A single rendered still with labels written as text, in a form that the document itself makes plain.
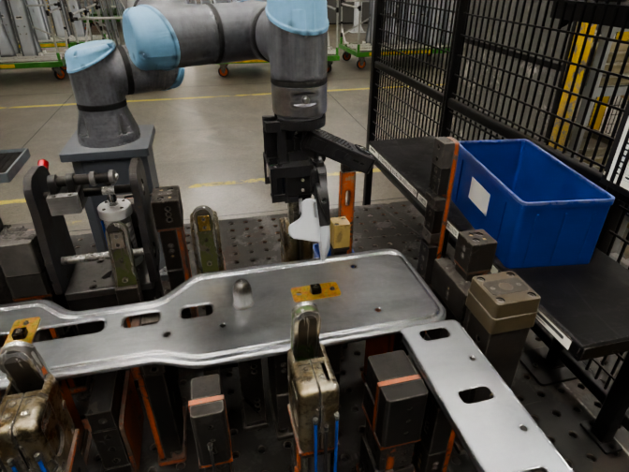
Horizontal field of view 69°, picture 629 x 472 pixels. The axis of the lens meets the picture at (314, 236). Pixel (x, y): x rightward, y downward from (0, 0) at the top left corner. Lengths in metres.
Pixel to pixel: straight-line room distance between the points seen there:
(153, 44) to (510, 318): 0.63
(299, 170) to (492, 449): 0.42
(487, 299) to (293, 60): 0.45
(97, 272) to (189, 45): 0.53
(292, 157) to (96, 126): 0.70
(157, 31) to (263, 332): 0.44
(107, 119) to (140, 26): 0.65
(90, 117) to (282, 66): 0.74
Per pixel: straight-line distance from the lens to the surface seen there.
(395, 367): 0.71
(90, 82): 1.25
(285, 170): 0.64
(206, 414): 0.65
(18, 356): 0.66
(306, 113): 0.62
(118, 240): 0.87
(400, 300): 0.80
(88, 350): 0.78
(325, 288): 0.81
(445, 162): 0.94
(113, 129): 1.26
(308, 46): 0.60
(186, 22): 0.64
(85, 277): 1.00
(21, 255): 0.95
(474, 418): 0.65
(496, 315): 0.75
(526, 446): 0.65
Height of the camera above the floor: 1.49
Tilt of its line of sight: 31 degrees down
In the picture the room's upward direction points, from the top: straight up
